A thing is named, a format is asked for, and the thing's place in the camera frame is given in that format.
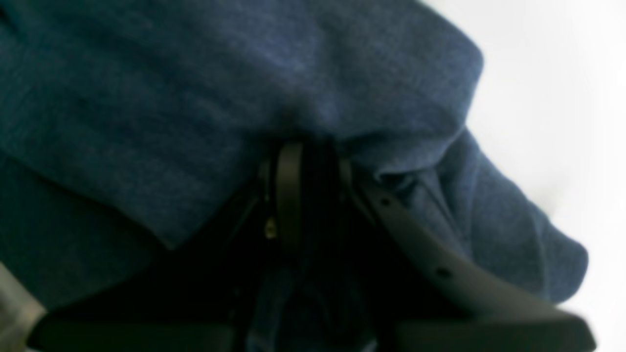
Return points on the dark blue printed T-shirt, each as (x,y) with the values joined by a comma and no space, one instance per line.
(126,125)

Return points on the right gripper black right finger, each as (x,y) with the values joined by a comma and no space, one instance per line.
(423,297)

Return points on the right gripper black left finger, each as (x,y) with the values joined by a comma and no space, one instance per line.
(201,296)

